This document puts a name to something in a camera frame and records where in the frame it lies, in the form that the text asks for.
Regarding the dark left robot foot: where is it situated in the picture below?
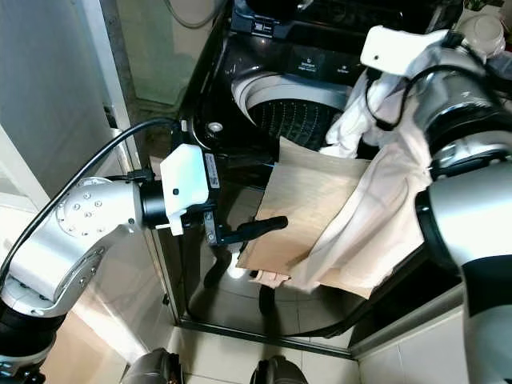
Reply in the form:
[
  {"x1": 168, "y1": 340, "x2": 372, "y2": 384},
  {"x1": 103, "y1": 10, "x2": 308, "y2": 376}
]
[{"x1": 124, "y1": 348, "x2": 181, "y2": 384}]

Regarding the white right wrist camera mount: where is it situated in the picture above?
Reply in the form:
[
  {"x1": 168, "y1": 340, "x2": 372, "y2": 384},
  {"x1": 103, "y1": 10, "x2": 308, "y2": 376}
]
[{"x1": 360, "y1": 26, "x2": 453, "y2": 81}]

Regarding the black top-load washing machine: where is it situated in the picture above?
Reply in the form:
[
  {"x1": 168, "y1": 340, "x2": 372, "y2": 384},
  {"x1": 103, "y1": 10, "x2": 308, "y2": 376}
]
[{"x1": 176, "y1": 0, "x2": 512, "y2": 345}]

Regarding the cream white garment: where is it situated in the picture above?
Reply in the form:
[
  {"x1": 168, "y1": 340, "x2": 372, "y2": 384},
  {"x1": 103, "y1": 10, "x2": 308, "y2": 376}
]
[{"x1": 252, "y1": 56, "x2": 437, "y2": 301}]

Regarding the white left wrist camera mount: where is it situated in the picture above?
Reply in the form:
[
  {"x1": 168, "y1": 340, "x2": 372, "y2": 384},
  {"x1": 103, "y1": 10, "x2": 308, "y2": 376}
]
[{"x1": 158, "y1": 142, "x2": 218, "y2": 237}]

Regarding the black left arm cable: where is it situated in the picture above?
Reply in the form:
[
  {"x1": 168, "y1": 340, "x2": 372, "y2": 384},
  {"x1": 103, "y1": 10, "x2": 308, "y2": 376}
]
[{"x1": 0, "y1": 118, "x2": 185, "y2": 269}]

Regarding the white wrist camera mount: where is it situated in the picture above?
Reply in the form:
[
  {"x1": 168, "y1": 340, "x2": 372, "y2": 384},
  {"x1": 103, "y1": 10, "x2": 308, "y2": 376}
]
[
  {"x1": 158, "y1": 142, "x2": 218, "y2": 237},
  {"x1": 360, "y1": 26, "x2": 453, "y2": 81}
]

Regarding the round beige jar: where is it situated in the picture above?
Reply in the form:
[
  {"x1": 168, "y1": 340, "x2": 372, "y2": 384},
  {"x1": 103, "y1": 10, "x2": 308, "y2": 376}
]
[{"x1": 460, "y1": 12, "x2": 509, "y2": 61}]

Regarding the grey aluminium door frame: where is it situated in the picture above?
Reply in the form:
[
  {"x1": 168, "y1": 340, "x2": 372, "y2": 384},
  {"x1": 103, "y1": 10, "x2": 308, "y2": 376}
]
[{"x1": 0, "y1": 0, "x2": 137, "y2": 209}]

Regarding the dark robot foot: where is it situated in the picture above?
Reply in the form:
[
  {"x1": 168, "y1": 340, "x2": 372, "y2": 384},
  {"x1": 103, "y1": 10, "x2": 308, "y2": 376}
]
[
  {"x1": 248, "y1": 356, "x2": 305, "y2": 384},
  {"x1": 124, "y1": 348, "x2": 181, "y2": 384}
]

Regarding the grey washer hose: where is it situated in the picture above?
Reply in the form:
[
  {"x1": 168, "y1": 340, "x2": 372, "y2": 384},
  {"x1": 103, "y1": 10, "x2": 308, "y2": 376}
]
[{"x1": 164, "y1": 0, "x2": 229, "y2": 29}]

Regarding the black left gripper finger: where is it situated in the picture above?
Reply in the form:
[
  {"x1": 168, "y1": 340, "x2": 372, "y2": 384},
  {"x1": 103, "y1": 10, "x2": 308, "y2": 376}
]
[{"x1": 218, "y1": 214, "x2": 289, "y2": 246}]

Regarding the dark right robot foot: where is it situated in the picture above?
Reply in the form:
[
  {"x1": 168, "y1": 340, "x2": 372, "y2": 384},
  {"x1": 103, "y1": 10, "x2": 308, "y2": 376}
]
[{"x1": 248, "y1": 356, "x2": 305, "y2": 384}]

